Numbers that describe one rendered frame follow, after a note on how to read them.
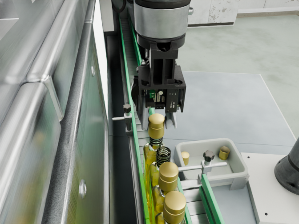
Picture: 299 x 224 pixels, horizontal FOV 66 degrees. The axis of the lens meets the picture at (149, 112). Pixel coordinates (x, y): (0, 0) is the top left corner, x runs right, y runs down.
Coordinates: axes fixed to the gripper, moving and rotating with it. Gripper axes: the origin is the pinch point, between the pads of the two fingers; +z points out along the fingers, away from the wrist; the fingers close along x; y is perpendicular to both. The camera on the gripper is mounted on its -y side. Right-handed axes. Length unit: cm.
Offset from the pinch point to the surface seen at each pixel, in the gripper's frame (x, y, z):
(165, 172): 0.6, 12.2, 0.6
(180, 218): 2.4, 18.8, 3.5
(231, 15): 163, -376, 105
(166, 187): 0.8, 13.2, 3.7
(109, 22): -18, -97, 14
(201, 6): 108, -371, 88
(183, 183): 9.2, -2.8, 28.6
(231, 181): 27.1, -7.6, 36.7
